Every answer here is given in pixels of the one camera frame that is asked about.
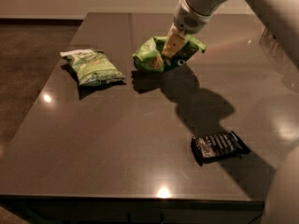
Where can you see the green jalapeno chip bag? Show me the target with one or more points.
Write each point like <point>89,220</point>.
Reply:
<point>92,67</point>

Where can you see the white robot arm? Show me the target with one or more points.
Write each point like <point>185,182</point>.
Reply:
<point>280,17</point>

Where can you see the black snack bar wrapper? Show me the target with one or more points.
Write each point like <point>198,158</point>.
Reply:
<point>218,147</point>

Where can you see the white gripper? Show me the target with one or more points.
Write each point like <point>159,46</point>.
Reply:
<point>189,20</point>

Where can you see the green rice chip bag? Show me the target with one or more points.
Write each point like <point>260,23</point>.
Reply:
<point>149,57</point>

